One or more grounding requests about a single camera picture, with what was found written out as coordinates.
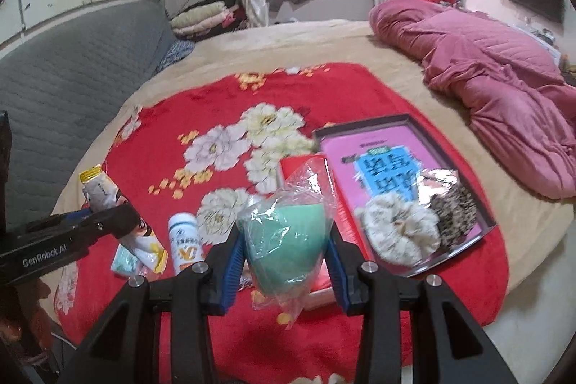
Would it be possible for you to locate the white yellow snack packet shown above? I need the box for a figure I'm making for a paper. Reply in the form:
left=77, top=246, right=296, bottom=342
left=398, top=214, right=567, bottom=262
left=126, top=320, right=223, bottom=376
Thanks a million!
left=78, top=166, right=168, bottom=274

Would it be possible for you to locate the pink quilt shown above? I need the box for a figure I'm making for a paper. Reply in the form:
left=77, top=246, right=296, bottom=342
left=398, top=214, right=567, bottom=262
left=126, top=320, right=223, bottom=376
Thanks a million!
left=369, top=0, right=576, bottom=200

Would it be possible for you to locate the beige bed sheet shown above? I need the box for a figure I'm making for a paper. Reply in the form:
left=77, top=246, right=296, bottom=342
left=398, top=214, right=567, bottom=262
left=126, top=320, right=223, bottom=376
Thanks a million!
left=42, top=19, right=576, bottom=290

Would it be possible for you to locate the person's left hand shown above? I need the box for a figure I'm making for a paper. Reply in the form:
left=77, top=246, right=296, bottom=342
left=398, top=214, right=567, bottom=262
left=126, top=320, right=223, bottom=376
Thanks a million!
left=0, top=280, right=51, bottom=367

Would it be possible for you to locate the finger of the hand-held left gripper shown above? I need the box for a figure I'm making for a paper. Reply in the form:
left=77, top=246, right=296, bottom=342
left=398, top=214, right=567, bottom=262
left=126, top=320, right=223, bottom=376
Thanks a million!
left=74, top=204, right=140, bottom=249
left=26, top=208, right=93, bottom=232

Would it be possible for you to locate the leopard print scrunchie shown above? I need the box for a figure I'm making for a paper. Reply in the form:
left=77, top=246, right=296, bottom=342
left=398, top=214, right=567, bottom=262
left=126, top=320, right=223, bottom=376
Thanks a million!
left=420, top=168, right=478, bottom=252

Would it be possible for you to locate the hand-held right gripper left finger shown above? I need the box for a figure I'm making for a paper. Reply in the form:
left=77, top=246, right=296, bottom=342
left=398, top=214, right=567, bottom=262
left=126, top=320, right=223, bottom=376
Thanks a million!
left=67, top=226, right=246, bottom=384

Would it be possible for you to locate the red floral blanket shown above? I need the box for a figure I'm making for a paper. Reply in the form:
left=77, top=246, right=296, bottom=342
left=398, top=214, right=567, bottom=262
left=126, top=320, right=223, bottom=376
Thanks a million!
left=54, top=62, right=509, bottom=384

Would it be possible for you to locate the dark grey shallow box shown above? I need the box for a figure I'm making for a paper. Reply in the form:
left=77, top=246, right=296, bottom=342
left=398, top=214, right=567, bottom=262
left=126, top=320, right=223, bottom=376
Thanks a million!
left=312, top=113, right=498, bottom=279

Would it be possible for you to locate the red tissue pack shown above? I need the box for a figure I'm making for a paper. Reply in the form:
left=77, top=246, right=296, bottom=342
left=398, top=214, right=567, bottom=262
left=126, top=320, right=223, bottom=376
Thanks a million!
left=276, top=154, right=361, bottom=313

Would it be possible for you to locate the white floral scrunchie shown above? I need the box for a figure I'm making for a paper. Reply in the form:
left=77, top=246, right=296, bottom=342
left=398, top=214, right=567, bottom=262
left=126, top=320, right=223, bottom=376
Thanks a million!
left=362, top=191, right=442, bottom=265

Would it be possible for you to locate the white pill bottle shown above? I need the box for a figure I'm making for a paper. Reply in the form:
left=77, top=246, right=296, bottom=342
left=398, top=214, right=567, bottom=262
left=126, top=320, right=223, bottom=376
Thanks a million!
left=168, top=212, right=204, bottom=277

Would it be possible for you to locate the grey quilted headboard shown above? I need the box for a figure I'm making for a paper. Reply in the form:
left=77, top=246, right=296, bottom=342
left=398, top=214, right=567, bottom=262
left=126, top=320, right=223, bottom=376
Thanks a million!
left=0, top=0, right=178, bottom=232

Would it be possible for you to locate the green sponge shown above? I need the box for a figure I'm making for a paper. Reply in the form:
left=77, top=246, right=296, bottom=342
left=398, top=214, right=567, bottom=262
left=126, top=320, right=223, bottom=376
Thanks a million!
left=236, top=161, right=338, bottom=331

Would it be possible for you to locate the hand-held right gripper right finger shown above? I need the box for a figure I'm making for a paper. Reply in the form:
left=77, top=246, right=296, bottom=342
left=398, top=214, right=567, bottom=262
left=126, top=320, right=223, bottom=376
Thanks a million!
left=325, top=226, right=516, bottom=384

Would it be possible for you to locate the pile of folded clothes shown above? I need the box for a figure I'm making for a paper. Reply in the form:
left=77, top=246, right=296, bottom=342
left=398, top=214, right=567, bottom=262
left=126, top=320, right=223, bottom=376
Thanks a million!
left=170, top=0, right=248, bottom=40

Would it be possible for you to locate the blue patterned pillow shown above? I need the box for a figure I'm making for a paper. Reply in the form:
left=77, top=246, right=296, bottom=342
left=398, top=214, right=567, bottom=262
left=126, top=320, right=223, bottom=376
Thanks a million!
left=155, top=37, right=196, bottom=72

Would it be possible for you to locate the small mint green packet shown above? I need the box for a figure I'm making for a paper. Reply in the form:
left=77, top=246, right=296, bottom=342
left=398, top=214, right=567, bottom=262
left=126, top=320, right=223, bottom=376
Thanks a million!
left=110, top=244, right=141, bottom=279

